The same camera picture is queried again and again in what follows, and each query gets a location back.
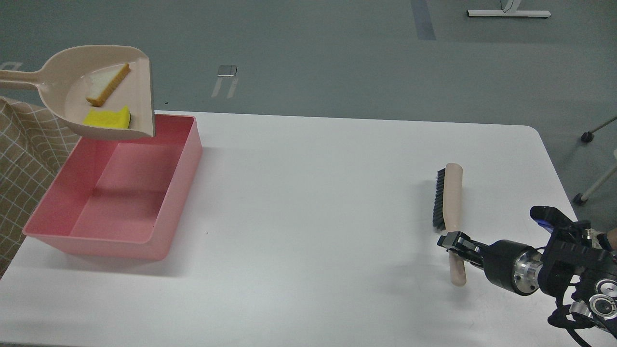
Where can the beige hand brush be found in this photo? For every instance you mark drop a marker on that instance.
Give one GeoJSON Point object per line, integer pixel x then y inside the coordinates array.
{"type": "Point", "coordinates": [446, 215]}

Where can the beige plastic dustpan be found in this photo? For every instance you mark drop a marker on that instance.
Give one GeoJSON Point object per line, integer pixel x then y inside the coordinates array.
{"type": "Point", "coordinates": [63, 84]}

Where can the yellow sponge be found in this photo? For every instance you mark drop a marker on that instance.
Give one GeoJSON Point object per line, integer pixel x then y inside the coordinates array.
{"type": "Point", "coordinates": [98, 117]}

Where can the white stand base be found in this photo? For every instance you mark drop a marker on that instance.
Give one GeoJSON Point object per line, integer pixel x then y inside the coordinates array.
{"type": "Point", "coordinates": [510, 13]}

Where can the brown checkered cloth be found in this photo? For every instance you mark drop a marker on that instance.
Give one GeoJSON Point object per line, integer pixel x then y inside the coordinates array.
{"type": "Point", "coordinates": [34, 145]}

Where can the triangular bread slice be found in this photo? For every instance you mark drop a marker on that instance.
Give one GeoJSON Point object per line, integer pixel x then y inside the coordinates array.
{"type": "Point", "coordinates": [102, 83]}

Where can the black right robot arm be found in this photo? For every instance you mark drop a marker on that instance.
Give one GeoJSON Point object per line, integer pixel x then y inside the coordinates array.
{"type": "Point", "coordinates": [577, 267]}

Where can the pink plastic bin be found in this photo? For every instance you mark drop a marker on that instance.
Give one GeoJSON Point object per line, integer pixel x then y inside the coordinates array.
{"type": "Point", "coordinates": [121, 198]}

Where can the chair leg with caster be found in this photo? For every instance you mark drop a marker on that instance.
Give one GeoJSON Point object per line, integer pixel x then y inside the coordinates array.
{"type": "Point", "coordinates": [588, 136]}

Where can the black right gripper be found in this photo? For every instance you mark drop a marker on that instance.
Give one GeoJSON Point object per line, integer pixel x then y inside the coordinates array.
{"type": "Point", "coordinates": [510, 265]}

